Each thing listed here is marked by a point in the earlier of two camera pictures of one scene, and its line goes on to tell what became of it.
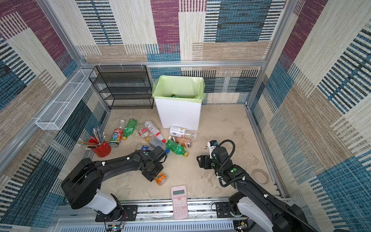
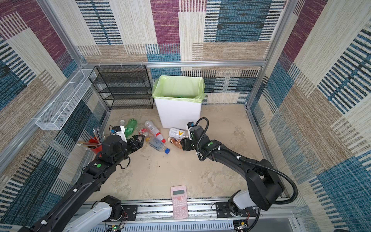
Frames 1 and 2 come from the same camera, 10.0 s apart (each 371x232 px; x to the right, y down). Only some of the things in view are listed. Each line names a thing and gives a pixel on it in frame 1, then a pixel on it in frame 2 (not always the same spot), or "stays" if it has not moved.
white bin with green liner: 179,99 stays
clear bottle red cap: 151,127 stays
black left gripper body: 158,168 to 132,147
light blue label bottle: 154,142 stays
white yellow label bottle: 178,131 stays
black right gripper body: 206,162 to 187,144
